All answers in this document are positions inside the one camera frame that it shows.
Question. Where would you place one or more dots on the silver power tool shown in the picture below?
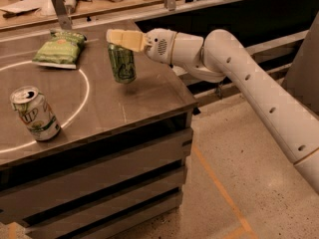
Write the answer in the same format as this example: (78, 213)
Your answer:
(71, 1)

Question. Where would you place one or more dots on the grey metal bracket post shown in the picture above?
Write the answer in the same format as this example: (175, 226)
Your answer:
(63, 18)

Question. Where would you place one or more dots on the grey slatted table base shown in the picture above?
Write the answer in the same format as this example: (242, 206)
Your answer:
(96, 178)

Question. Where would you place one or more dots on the wooden workbench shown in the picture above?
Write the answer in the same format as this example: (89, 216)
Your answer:
(84, 9)

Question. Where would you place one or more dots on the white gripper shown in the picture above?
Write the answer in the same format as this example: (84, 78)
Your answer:
(159, 46)

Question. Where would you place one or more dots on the white green 7up can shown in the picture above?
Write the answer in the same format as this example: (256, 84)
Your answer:
(35, 112)

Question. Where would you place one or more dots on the green chip bag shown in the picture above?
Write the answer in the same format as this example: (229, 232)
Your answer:
(62, 50)

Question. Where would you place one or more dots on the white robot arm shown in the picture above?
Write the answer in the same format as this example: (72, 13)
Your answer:
(220, 55)

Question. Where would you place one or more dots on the grey metal rail shelf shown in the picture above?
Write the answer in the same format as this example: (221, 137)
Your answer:
(276, 48)

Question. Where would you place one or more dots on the dark green soda can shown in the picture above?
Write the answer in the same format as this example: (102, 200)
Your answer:
(122, 63)

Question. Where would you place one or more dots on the white paper sheets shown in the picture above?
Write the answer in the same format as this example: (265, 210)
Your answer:
(21, 7)

